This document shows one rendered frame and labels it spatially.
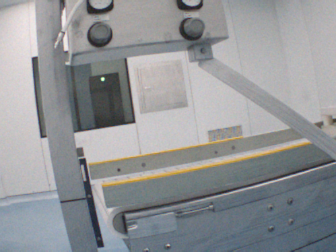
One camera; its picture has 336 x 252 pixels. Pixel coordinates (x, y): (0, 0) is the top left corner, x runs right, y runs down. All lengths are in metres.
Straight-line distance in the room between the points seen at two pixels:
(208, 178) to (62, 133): 0.36
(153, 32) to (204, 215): 0.27
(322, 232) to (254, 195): 0.22
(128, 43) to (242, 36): 5.73
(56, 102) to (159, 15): 0.36
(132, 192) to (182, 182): 0.07
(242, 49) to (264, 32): 0.53
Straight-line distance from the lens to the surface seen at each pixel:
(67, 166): 0.83
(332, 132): 0.97
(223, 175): 0.58
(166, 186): 0.56
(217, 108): 5.92
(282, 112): 0.57
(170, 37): 0.53
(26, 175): 5.65
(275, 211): 0.64
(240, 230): 0.62
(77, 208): 0.84
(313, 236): 0.76
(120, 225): 0.57
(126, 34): 0.52
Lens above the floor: 1.04
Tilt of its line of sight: 3 degrees down
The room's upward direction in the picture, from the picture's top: 8 degrees counter-clockwise
